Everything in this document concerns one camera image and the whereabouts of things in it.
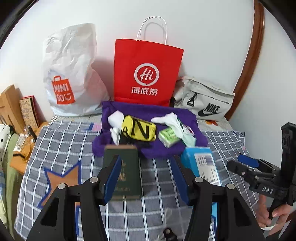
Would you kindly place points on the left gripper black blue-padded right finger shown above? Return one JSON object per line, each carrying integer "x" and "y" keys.
{"x": 235, "y": 220}

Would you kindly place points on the white spotted pillow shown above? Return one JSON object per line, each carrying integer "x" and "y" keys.
{"x": 4, "y": 136}

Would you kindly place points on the yellow pouch with black straps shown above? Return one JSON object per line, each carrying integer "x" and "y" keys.
{"x": 138, "y": 129}

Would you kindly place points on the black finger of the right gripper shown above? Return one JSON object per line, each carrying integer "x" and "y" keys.
{"x": 240, "y": 169}

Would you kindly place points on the grey checked bed cover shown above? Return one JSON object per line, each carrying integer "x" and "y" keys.
{"x": 63, "y": 153}

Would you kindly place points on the grey Nike waist bag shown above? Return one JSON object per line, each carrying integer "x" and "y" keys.
{"x": 204, "y": 99}

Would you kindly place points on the white Miniso plastic bag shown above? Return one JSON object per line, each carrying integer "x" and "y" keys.
{"x": 72, "y": 86}

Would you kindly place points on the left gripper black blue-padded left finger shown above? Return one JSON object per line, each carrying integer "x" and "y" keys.
{"x": 57, "y": 221}

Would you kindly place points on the blue tissue pack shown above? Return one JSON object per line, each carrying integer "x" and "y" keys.
{"x": 200, "y": 161}

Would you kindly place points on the wooden nightstand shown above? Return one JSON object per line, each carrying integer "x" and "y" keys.
{"x": 22, "y": 153}

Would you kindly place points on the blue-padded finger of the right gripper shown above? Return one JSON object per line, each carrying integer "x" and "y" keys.
{"x": 252, "y": 162}

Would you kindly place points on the wooden headboard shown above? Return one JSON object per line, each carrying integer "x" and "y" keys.
{"x": 10, "y": 109}

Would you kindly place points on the red Haidilao paper bag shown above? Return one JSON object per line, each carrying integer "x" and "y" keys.
{"x": 145, "y": 72}

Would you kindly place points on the dark green tea tin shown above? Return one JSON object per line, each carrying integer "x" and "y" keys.
{"x": 128, "y": 185}

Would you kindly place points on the brown star mat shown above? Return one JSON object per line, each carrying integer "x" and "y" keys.
{"x": 72, "y": 177}

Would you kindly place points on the white printed sock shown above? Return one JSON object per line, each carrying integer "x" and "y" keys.
{"x": 188, "y": 136}

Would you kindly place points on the purple plush towel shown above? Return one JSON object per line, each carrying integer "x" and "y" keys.
{"x": 149, "y": 150}

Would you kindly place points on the green tissue packet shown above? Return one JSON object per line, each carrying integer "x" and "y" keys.
{"x": 168, "y": 137}

